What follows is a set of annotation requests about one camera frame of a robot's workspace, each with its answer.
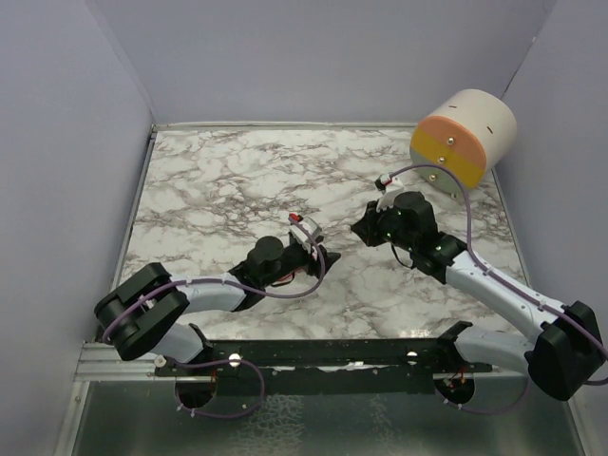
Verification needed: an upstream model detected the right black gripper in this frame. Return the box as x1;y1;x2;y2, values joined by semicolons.
351;198;416;253

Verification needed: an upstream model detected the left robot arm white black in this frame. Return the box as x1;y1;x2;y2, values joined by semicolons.
94;235;341;375

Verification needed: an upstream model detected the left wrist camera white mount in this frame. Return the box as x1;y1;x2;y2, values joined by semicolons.
288;213;323;254

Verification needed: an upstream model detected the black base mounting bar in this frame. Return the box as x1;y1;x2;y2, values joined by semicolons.
155;334;492;396

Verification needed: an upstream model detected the cylindrical drawer box pastel front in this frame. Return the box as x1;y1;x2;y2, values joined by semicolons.
409;89;517;198

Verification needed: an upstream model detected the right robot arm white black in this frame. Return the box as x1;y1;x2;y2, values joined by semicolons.
351;191;607;401

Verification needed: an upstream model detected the aluminium extrusion rail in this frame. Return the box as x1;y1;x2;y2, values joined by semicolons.
74;343;156;382

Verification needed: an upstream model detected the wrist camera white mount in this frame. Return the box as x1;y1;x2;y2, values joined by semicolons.
374;173;405;212
288;213;323;254

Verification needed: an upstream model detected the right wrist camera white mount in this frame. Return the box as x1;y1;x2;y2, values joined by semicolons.
374;173;405;212

